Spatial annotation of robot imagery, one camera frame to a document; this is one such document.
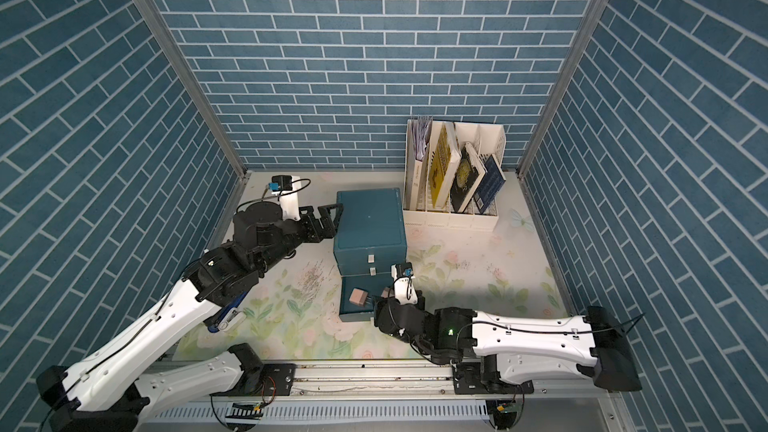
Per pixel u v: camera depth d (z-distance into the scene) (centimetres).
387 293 86
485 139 102
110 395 39
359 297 85
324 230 59
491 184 100
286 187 55
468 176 99
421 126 93
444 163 92
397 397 73
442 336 51
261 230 46
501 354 60
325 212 58
